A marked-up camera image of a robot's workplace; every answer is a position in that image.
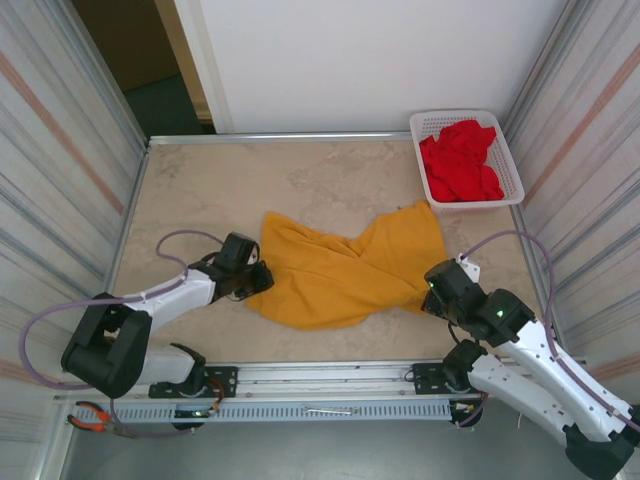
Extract white door frame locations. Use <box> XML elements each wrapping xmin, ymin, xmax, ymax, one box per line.
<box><xmin>172</xmin><ymin>0</ymin><xmax>236</xmax><ymax>135</ymax></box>

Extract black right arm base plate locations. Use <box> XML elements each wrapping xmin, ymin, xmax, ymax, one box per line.
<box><xmin>410</xmin><ymin>362</ymin><xmax>501</xmax><ymax>396</ymax></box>

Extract red crumpled cloth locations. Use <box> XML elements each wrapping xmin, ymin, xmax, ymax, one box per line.
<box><xmin>418</xmin><ymin>118</ymin><xmax>505</xmax><ymax>204</ymax></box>

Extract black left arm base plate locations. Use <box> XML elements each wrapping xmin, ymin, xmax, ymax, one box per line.
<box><xmin>148</xmin><ymin>366</ymin><xmax>239</xmax><ymax>400</ymax></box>

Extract orange handled pliers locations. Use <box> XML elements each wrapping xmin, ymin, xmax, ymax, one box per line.
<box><xmin>66</xmin><ymin>399</ymin><xmax>136</xmax><ymax>439</ymax></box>

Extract white plastic mesh basket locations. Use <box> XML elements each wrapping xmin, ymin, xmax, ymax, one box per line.
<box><xmin>408</xmin><ymin>109</ymin><xmax>526</xmax><ymax>217</ymax></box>

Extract grey slotted cable duct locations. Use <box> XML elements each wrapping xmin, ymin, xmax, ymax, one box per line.
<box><xmin>107</xmin><ymin>402</ymin><xmax>454</xmax><ymax>424</ymax></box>

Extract aluminium table edge rail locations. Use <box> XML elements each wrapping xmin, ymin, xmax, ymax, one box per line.
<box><xmin>148</xmin><ymin>131</ymin><xmax>414</xmax><ymax>147</ymax></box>

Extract yellow printed t-shirt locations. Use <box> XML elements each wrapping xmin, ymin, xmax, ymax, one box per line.
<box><xmin>246</xmin><ymin>199</ymin><xmax>449</xmax><ymax>331</ymax></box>

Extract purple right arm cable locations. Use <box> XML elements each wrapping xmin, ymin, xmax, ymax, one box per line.
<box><xmin>457</xmin><ymin>230</ymin><xmax>640</xmax><ymax>434</ymax></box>

